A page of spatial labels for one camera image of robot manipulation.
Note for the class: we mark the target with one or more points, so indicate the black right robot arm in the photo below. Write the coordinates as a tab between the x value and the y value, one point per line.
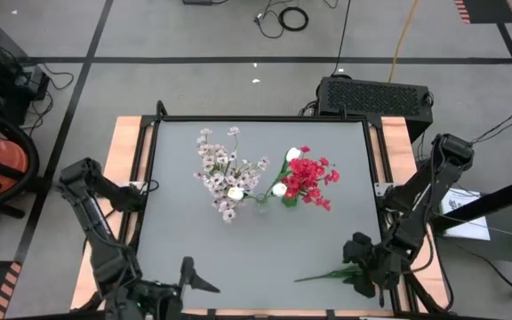
416	195

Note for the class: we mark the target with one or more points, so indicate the green flower stem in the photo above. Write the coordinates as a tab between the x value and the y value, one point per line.
340	272

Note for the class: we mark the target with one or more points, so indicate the clear glass vase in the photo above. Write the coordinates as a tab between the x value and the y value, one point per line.
262	206

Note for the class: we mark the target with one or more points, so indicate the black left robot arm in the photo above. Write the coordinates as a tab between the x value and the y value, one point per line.
105	253

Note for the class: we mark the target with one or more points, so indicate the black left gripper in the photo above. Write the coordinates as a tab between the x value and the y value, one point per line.
165	300

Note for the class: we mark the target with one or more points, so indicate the black striped floor mat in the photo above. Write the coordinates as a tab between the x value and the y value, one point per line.
487	11

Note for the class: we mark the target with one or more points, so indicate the black aluminium table frame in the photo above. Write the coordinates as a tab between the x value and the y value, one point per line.
260	118

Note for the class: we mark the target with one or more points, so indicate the white veined artificial flower bunch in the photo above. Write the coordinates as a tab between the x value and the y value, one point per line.
228	215
207	153

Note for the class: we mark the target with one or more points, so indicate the grey metal mounting plate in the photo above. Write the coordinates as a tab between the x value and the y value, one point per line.
381	189

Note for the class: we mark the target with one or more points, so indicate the black perforated computer case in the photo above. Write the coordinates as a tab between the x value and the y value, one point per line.
371	98

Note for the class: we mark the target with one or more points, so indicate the green glass vase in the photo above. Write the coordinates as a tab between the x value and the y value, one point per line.
290	202

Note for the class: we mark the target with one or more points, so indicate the white printed paper sheet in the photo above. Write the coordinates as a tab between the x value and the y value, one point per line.
465	222

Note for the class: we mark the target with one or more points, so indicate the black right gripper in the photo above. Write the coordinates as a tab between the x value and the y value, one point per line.
382	269

